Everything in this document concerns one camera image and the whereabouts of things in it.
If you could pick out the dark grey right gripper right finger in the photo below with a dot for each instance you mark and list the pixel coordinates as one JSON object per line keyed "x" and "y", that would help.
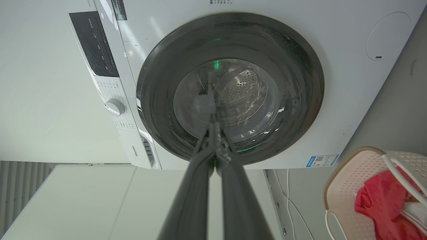
{"x": 242, "y": 206}

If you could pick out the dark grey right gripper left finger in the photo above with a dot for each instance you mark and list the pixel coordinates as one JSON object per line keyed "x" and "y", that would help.
{"x": 190, "y": 203}

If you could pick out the pink perforated laundry basket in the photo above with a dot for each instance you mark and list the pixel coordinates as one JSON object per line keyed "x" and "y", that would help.
{"x": 347, "y": 193}

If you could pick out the blue energy label sticker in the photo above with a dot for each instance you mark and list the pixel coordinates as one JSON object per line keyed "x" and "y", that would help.
{"x": 322, "y": 160}

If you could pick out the white cabinet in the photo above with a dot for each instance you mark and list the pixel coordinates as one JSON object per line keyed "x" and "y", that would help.
{"x": 83, "y": 203}

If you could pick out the white washing machine dial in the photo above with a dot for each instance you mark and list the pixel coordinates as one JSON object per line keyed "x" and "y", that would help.
{"x": 114, "y": 106}

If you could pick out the round dark washing machine door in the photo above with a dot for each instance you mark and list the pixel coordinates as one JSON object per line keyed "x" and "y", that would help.
{"x": 293, "y": 86}

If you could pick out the red garment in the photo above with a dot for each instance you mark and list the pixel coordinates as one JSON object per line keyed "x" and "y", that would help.
{"x": 380, "y": 203}

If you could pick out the white front-load washing machine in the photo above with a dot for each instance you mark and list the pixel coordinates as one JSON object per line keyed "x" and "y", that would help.
{"x": 333, "y": 83}

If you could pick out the white garment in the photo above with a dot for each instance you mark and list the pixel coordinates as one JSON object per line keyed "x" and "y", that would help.
{"x": 417, "y": 210}

